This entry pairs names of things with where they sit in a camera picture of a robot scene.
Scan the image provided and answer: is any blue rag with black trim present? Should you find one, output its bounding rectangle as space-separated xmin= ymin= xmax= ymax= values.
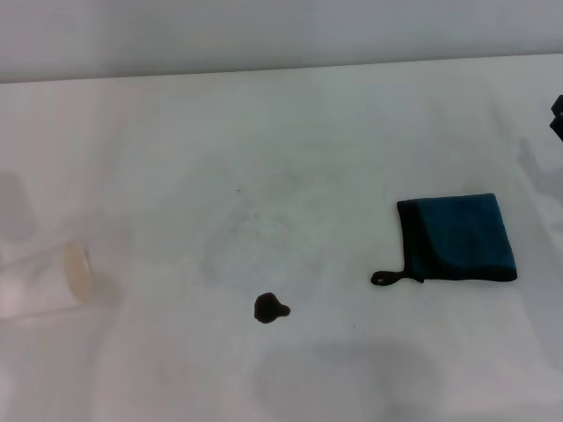
xmin=371 ymin=192 xmax=519 ymax=287

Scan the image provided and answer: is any white paper cup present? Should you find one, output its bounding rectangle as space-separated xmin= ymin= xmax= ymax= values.
xmin=0 ymin=239 xmax=96 ymax=321

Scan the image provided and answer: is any black water stain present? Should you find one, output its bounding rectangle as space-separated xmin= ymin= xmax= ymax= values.
xmin=253 ymin=292 xmax=292 ymax=325

